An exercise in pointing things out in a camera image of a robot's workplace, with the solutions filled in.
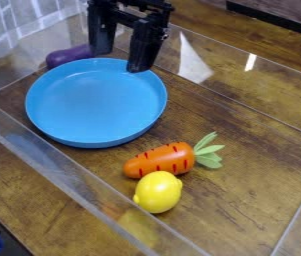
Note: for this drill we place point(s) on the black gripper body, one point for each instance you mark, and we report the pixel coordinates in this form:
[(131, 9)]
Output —
[(158, 10)]

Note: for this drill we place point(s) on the purple toy eggplant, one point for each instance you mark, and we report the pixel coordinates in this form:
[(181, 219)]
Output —
[(61, 57)]

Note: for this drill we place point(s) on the yellow toy lemon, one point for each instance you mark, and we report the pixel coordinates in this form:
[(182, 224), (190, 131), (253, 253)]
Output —
[(158, 192)]

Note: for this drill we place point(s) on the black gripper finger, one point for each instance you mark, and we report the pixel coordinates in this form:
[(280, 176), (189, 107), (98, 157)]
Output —
[(146, 42), (101, 28)]

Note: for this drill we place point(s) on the clear acrylic enclosure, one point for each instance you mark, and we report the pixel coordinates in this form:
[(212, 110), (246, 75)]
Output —
[(65, 196)]

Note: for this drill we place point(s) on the blue round plate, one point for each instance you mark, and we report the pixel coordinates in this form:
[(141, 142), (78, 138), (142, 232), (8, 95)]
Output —
[(90, 104)]

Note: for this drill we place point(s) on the orange toy carrot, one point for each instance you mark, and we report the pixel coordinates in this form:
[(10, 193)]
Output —
[(175, 158)]

